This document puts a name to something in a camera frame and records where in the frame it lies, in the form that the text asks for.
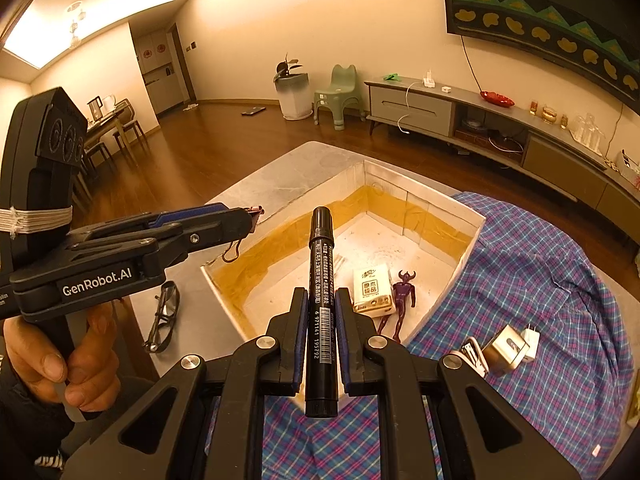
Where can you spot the white cardboard box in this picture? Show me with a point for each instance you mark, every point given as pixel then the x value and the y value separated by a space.
pixel 390 230

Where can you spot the white charger plug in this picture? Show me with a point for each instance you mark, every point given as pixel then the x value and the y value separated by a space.
pixel 530 345

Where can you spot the red dish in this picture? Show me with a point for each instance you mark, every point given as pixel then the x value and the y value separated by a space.
pixel 497 99

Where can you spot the plaid cloth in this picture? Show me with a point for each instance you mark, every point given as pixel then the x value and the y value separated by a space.
pixel 550 285

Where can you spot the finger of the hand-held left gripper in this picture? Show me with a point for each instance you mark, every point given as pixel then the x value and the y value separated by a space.
pixel 200 232
pixel 190 212

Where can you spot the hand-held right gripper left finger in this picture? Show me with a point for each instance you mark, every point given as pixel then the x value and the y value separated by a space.
pixel 299 345

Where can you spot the patterned wall tapestry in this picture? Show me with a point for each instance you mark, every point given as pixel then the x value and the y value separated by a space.
pixel 550 5

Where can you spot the green toy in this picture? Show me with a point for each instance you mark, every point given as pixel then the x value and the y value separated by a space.
pixel 392 77

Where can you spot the grey long media cabinet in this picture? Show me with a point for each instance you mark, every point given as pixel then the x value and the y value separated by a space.
pixel 415 110

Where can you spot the person's left hand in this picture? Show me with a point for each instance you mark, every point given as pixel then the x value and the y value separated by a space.
pixel 35 375

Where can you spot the electric kettle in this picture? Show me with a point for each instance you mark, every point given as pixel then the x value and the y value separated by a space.
pixel 97 107

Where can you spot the black eyeglasses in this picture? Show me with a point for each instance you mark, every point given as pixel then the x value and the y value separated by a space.
pixel 167 310

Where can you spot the ceiling pendant lamp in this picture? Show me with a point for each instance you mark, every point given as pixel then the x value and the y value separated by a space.
pixel 75 25

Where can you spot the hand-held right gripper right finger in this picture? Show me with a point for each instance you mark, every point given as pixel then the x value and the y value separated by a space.
pixel 342 345

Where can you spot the dark flat device on floor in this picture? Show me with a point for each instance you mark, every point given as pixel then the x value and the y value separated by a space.
pixel 253 110

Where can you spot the white and gold tissue pack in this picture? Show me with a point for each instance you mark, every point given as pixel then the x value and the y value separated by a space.
pixel 372 290

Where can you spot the clear glass set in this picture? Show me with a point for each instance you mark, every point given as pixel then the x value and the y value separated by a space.
pixel 587 135

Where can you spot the black marker pen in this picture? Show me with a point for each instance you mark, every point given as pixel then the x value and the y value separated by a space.
pixel 322 310

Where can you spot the white storage basket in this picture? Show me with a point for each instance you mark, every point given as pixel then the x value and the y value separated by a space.
pixel 627 167

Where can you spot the green plastic chair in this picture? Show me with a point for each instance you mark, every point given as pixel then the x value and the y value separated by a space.
pixel 340 90

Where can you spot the gold metallic box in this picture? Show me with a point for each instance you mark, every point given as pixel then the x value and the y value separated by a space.
pixel 502 352

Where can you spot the gold foil packet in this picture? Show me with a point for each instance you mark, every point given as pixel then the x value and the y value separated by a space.
pixel 634 414

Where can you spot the gold ornaments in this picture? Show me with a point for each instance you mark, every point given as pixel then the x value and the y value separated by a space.
pixel 550 114

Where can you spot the wooden dining table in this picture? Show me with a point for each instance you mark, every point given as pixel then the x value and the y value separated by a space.
pixel 100 127

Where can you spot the potted plant in white pot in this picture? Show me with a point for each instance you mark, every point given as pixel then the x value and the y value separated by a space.
pixel 292 97

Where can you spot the purple toy figure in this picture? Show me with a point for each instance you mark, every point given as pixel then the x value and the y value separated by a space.
pixel 401 300

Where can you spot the slatted wooden dining chair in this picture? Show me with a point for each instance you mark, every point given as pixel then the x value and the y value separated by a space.
pixel 126 110

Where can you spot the person's left forearm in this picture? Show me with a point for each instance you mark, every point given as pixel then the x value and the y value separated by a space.
pixel 20 435

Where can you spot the built-in hallway cupboard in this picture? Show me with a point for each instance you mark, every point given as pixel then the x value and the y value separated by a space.
pixel 160 70

